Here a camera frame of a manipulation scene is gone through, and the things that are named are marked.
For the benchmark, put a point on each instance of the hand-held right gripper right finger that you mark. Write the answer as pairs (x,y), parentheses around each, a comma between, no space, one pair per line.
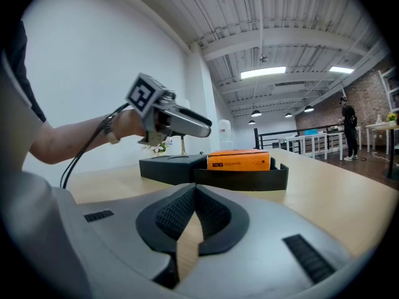
(265,251)

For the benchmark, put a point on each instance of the black metal railing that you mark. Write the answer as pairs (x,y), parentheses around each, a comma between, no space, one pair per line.
(271,137)

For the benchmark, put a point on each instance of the rectangular ceiling light panel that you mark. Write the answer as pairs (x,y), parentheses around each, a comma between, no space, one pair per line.
(341,69)
(263,72)

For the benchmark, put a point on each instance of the round wooden table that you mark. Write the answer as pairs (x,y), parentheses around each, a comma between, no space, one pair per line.
(393,154)

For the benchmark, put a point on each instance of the person's left forearm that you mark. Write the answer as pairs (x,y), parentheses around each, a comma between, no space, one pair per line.
(78,139)

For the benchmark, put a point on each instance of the white water dispenser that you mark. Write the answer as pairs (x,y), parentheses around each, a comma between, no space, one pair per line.
(225,134)

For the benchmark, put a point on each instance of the thin golden stand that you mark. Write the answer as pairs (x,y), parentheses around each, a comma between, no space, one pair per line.
(183,145)

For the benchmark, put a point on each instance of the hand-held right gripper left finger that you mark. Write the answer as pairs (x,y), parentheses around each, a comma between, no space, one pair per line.
(124,248)

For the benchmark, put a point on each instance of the white flower bouquet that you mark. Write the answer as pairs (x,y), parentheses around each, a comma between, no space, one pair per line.
(156,148)

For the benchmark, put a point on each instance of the blue box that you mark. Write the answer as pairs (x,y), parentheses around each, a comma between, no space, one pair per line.
(310,132)

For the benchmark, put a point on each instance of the yellow flower pot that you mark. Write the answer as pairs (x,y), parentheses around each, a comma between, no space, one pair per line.
(391,118)

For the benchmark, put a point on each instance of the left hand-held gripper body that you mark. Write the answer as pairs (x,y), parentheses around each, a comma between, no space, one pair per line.
(146,98)

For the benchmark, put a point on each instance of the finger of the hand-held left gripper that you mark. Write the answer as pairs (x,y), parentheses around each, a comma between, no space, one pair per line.
(194,114)
(190,126)

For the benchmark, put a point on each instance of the white shelf rack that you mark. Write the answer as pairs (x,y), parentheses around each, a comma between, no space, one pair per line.
(391,89)

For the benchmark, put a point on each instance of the white long table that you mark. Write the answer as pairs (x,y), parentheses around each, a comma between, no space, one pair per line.
(311,140)

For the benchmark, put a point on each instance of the black rectangular box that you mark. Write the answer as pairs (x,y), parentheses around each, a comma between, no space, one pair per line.
(170,167)

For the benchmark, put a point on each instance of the silver wristwatch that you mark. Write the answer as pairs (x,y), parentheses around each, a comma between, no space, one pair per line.
(109,129)

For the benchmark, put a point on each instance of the orange tissue pack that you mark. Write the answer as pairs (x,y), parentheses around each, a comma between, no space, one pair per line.
(238,160)

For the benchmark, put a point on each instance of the black container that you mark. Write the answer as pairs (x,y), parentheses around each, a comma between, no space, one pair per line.
(243,179)

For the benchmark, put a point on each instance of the white table with flowers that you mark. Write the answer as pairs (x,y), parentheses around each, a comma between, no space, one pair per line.
(377,132)

